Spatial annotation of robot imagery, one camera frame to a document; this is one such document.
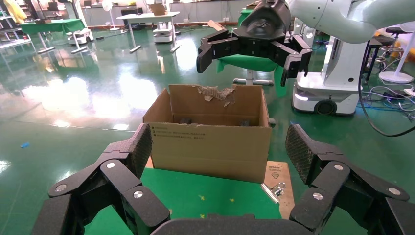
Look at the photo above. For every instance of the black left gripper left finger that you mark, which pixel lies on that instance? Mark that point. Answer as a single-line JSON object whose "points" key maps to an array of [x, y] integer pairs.
{"points": [[129, 172]]}

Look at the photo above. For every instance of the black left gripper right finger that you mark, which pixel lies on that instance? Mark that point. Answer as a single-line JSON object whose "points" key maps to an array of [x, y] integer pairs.
{"points": [[324, 175]]}

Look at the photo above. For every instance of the black stool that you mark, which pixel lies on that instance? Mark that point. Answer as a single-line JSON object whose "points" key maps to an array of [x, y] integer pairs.
{"points": [[395, 30]]}

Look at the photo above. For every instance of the small brown box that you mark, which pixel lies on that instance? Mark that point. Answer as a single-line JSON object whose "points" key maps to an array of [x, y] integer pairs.
{"points": [[250, 5]]}

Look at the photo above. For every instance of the white wheeled robot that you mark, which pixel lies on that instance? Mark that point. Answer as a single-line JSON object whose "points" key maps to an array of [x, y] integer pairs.
{"points": [[340, 65]]}

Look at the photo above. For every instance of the white table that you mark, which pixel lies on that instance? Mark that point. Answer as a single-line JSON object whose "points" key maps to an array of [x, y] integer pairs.
{"points": [[146, 16]]}

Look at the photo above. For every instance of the brown cardboard box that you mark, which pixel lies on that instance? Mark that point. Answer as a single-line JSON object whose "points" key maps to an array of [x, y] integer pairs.
{"points": [[157, 9]]}

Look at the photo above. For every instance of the metal shelf rack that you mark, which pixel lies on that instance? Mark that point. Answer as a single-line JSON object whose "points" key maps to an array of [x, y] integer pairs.
{"points": [[13, 39]]}

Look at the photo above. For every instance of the open brown cardboard carton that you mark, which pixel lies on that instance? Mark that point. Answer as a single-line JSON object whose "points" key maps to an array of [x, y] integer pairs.
{"points": [[210, 155]]}

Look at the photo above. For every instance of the white mobile cart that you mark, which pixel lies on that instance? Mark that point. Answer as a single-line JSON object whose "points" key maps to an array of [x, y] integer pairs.
{"points": [[163, 34]]}

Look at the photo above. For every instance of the yellow garment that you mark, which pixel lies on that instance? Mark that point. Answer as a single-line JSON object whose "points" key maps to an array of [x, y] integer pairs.
{"points": [[16, 11]]}

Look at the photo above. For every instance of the small blue floor scrap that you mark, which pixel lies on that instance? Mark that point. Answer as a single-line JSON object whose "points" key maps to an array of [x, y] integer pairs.
{"points": [[25, 145]]}

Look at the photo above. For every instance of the white standing fan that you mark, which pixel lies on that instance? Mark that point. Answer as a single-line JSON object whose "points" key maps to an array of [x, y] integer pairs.
{"points": [[107, 5], [394, 77]]}

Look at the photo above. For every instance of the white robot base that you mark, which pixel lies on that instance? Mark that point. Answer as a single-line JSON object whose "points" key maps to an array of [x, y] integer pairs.
{"points": [[79, 35]]}

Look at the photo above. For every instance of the green cloth covered table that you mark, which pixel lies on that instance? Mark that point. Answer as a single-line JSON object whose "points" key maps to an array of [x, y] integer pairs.
{"points": [[52, 26], [253, 63], [243, 19]]}

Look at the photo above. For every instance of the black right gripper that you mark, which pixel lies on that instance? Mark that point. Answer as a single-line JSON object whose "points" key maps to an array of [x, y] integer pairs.
{"points": [[262, 29]]}

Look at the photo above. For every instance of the small open carton with flap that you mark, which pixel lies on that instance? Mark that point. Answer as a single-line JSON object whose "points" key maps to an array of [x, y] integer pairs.
{"points": [[215, 25]]}

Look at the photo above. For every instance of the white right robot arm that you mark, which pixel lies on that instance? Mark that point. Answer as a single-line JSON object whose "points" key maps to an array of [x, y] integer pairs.
{"points": [[340, 16]]}

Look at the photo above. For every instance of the silver binder clip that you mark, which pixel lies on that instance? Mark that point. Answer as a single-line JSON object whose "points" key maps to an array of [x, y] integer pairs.
{"points": [[270, 193]]}

